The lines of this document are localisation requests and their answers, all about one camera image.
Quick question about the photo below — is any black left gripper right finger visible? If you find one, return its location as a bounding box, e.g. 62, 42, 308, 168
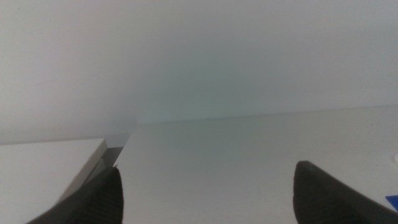
292, 160, 398, 224

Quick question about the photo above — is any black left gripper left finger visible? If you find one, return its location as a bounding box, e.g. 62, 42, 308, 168
26, 166, 124, 224

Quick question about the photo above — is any blue rectangular mat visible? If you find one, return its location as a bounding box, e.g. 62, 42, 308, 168
385, 195, 398, 213

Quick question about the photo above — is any white side table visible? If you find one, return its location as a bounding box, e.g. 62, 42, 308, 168
0, 138, 108, 224

